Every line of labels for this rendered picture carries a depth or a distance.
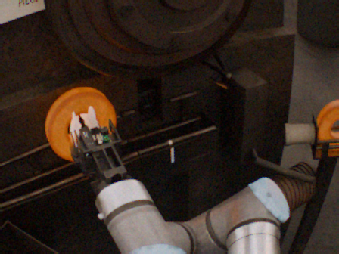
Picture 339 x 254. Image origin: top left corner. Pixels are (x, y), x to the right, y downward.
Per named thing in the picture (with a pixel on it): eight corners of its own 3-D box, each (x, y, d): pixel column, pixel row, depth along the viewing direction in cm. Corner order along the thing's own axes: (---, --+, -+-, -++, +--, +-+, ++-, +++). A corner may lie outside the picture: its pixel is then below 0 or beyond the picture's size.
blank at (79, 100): (35, 105, 76) (39, 112, 73) (103, 73, 81) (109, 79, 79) (56, 164, 85) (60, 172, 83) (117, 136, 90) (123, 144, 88)
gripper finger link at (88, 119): (90, 88, 79) (107, 122, 74) (90, 109, 83) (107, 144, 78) (76, 94, 77) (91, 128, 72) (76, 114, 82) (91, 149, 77)
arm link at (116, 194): (152, 218, 71) (103, 233, 67) (140, 197, 74) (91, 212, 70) (157, 193, 64) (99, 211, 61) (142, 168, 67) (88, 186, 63)
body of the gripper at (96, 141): (110, 115, 73) (139, 169, 66) (110, 146, 79) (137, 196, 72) (70, 127, 70) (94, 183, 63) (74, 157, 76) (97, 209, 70)
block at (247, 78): (218, 147, 118) (220, 69, 104) (241, 137, 121) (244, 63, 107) (239, 168, 110) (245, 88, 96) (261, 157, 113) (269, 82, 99)
